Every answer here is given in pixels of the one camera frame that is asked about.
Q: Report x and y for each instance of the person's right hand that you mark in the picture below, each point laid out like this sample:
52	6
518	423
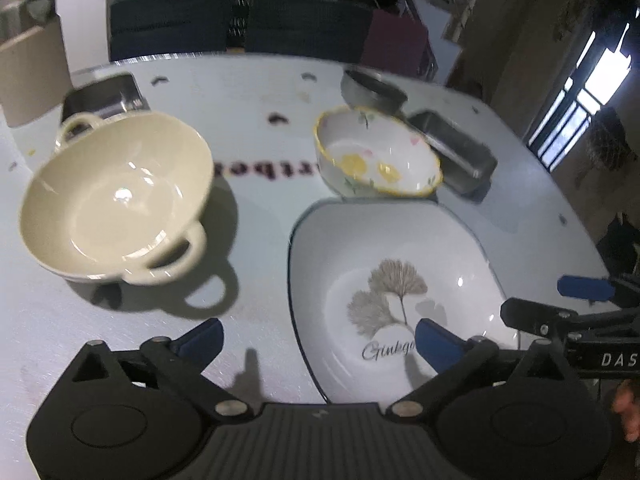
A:
629	407

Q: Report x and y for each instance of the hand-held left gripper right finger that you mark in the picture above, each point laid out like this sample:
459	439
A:
436	347

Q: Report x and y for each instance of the wooden cylinder holder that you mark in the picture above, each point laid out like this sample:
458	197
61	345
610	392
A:
32	77

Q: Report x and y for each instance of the rectangular steel container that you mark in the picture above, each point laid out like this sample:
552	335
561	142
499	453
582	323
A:
102	97

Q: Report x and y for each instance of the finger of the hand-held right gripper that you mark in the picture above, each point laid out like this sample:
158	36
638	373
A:
535	315
585	287

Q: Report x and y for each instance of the maroon cloth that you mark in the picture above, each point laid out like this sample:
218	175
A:
395	42

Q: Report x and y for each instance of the bright window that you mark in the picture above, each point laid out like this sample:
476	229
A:
592	77

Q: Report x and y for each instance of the white leaf print plate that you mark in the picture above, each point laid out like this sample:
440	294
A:
380	280

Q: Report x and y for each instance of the round steel bowl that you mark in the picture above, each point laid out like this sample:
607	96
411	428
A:
372	91

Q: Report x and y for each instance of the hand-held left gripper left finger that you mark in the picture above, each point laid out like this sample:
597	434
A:
202	341

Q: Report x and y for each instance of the dark blue chair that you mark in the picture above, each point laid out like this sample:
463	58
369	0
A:
170	22
307	27

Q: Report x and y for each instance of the long rectangular steel tray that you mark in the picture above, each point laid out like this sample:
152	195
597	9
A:
457	152

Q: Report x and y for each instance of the floral bowl with yellow rim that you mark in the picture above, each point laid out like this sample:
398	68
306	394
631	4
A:
375	152

